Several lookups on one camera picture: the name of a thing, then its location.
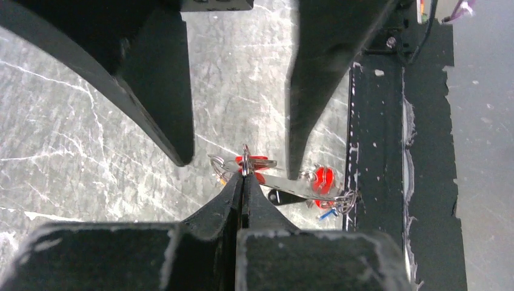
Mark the black key fob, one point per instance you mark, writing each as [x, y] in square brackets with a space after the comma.
[281, 198]

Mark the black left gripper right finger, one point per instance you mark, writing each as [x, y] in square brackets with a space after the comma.
[270, 258]

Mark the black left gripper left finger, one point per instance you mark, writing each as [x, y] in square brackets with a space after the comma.
[198, 253]

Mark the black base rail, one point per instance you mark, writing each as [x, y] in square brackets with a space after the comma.
[400, 152]

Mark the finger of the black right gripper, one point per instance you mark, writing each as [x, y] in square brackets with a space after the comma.
[330, 36]

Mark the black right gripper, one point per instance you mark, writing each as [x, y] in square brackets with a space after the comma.
[133, 52]

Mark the red key tag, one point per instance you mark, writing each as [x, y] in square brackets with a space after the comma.
[322, 185]
[259, 163]

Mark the blue key tag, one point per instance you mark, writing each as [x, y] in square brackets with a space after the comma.
[330, 213]

